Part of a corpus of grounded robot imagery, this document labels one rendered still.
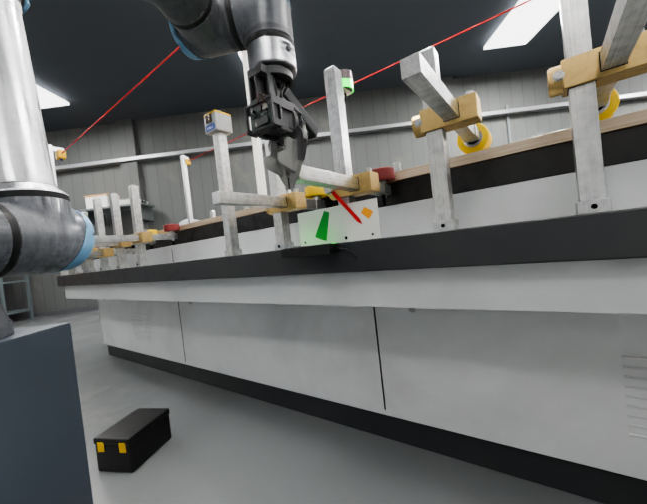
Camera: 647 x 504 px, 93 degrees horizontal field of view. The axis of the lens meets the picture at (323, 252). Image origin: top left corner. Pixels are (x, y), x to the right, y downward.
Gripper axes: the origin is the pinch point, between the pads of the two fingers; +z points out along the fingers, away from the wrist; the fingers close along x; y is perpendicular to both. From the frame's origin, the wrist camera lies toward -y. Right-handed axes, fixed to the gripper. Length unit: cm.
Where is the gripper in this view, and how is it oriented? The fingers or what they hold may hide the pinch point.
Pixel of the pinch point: (292, 182)
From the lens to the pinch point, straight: 62.0
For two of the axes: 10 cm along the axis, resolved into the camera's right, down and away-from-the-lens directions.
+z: 1.0, 9.9, 0.1
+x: 8.0, -0.8, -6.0
